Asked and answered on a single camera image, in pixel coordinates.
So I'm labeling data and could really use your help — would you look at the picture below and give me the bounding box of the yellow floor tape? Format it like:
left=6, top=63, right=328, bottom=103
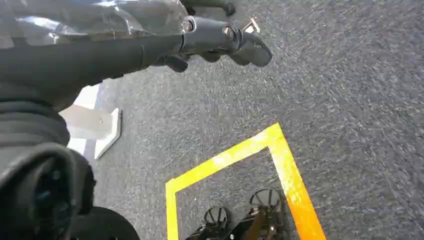
left=164, top=122, right=328, bottom=240

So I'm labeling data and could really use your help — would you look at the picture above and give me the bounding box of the white table leg base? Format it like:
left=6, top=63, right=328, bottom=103
left=58, top=84, right=124, bottom=161

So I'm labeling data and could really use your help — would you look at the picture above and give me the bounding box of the small metal bracket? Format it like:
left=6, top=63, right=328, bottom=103
left=241, top=16, right=262, bottom=35

